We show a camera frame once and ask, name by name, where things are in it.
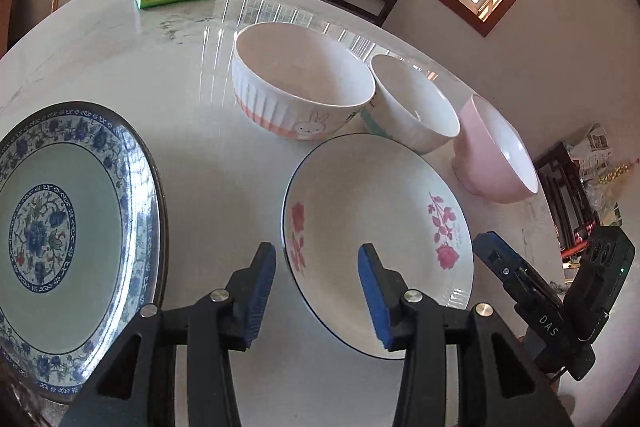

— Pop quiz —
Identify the dark carved wooden furniture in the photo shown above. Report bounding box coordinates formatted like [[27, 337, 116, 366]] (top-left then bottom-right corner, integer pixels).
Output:
[[532, 142, 601, 258]]

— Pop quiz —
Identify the blue floral patterned plate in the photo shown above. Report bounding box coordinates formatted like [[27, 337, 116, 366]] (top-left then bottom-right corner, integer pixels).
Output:
[[0, 101, 168, 403]]

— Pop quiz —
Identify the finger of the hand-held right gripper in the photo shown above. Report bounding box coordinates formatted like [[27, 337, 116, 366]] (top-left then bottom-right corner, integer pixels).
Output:
[[474, 232, 563, 313]]

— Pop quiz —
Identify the pink bowl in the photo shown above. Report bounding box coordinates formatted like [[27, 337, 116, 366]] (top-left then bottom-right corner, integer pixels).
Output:
[[451, 94, 540, 204]]

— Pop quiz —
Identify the ribbed white bowl with rabbit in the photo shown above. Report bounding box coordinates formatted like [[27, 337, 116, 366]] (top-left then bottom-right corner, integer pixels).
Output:
[[231, 22, 376, 142]]

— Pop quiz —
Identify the white plate with pink roses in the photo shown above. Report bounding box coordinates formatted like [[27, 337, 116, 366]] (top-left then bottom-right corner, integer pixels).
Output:
[[281, 133, 475, 360]]

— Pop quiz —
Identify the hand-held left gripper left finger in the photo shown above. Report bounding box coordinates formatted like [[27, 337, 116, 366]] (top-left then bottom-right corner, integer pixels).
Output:
[[60, 242, 277, 427]]

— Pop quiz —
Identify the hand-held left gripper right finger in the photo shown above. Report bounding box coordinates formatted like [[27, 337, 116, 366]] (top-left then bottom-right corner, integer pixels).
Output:
[[357, 243, 576, 427]]

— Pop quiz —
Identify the newspaper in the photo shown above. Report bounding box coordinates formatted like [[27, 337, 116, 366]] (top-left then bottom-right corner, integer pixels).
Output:
[[570, 124, 616, 180]]

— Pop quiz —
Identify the white bowl with teal print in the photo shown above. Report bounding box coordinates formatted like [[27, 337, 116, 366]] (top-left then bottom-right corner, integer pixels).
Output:
[[361, 54, 461, 156]]

